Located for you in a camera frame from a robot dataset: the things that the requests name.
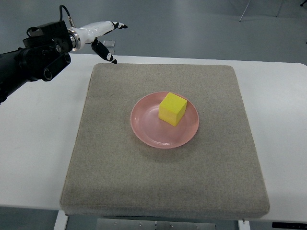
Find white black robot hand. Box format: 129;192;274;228
71;21;128;64

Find yellow foam block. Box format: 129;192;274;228
158;92;188;127

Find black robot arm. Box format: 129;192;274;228
0;5;77;103

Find upper floor socket plate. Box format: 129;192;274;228
103;40;115;47

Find floor socket plate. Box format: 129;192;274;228
103;40;115;47
108;49;115;55

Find lower floor socket plate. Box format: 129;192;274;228
108;49;115;55

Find pink plate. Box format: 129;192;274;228
130;92;200;149

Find beige fabric mat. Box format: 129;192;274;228
60;64;270;219

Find white left table leg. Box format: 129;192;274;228
53;210;68;230

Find metal chair legs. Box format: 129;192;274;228
238;0;307;22

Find black label strip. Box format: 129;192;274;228
272;222;307;230

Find metal table base plate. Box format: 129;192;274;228
95;218;216;230

